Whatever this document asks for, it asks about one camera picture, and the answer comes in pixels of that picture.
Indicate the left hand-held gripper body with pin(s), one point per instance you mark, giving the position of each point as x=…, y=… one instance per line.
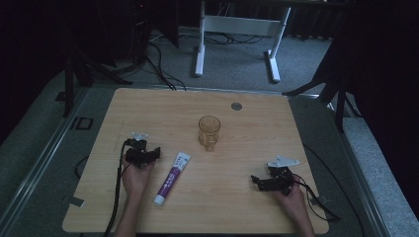
x=141, y=154

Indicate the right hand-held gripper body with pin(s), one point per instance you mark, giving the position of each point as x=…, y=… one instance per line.
x=280, y=177

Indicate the purple and white toothpaste tube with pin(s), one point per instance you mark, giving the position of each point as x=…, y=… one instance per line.
x=172, y=177

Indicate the clear amber plastic cup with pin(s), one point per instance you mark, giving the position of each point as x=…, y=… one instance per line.
x=209, y=131

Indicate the person's left hand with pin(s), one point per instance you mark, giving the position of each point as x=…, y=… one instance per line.
x=135, y=179

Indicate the person's right hand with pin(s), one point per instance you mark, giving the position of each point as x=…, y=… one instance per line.
x=293, y=200

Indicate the grey round table grommet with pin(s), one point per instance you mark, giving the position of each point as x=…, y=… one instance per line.
x=236, y=106

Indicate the grey tape piece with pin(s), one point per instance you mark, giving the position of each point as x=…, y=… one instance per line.
x=73, y=201

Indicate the black tripod stand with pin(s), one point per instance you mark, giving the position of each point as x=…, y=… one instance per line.
x=332, y=85
x=82, y=72

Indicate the metal floor rail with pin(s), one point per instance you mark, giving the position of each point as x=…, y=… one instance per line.
x=362, y=184
x=42, y=154

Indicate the white desk frame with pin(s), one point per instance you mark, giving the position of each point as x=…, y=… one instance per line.
x=240, y=25

